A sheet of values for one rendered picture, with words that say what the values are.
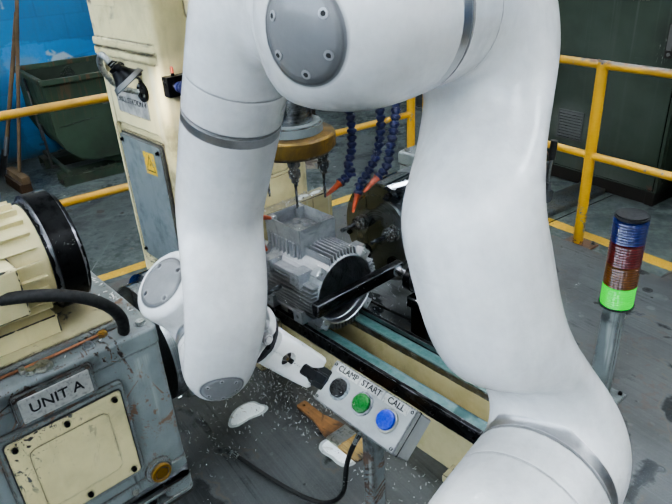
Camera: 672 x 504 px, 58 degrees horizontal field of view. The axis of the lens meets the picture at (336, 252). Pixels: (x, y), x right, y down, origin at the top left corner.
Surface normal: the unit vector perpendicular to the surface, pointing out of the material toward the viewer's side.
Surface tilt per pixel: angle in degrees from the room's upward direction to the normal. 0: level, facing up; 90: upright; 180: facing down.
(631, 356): 0
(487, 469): 19
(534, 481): 11
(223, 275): 63
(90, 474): 90
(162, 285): 39
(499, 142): 46
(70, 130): 86
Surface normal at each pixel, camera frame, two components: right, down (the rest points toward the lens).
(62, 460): 0.67, 0.31
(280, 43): -0.75, 0.39
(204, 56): -0.52, 0.48
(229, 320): 0.34, 0.22
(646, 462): -0.05, -0.89
